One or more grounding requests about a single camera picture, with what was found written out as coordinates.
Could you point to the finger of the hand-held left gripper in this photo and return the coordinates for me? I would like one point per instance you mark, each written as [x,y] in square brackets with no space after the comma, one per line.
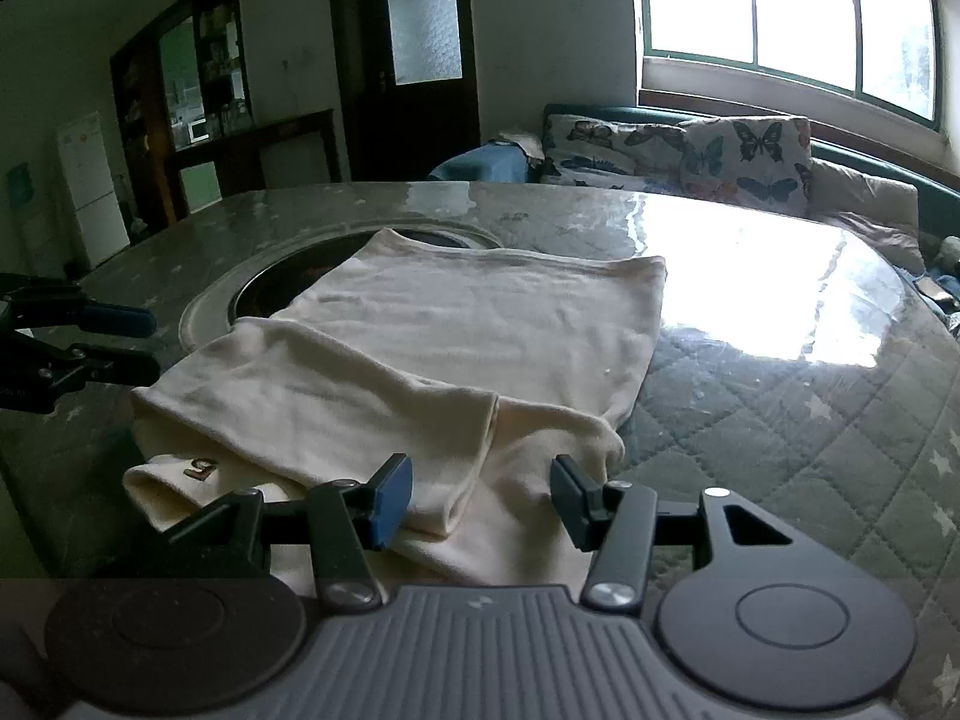
[112,369]
[112,319]

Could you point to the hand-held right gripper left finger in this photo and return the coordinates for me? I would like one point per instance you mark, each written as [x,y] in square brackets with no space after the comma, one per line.
[394,501]

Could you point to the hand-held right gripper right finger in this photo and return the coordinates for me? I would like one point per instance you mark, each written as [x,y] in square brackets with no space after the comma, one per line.
[574,510]

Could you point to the cream knit garment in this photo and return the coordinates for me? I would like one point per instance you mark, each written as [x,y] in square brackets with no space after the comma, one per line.
[450,330]

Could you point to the white refrigerator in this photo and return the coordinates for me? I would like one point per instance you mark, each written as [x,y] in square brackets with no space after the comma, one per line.
[90,187]

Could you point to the dark wooden display cabinet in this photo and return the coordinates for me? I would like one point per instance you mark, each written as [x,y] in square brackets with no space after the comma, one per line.
[142,127]

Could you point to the dark low sideboard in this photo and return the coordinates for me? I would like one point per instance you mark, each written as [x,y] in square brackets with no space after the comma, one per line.
[292,136]

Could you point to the dark wooden glass door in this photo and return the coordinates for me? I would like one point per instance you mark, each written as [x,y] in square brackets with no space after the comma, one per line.
[360,127]

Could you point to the blue cloth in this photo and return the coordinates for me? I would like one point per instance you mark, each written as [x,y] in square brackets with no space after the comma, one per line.
[480,163]

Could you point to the long butterfly print pillow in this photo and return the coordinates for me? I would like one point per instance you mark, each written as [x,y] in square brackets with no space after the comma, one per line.
[600,151]

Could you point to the square butterfly print pillow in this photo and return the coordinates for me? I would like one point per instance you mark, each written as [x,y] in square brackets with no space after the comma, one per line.
[742,157]

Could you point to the beige pillow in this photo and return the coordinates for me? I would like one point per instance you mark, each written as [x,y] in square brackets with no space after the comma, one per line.
[862,204]

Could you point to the white grey plush toy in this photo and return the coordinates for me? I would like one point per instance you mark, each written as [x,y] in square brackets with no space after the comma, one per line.
[951,249]

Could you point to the blue sofa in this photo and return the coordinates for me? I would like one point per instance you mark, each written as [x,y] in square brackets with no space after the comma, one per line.
[937,202]

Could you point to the green framed window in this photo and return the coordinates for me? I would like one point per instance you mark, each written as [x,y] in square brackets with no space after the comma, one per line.
[802,7]

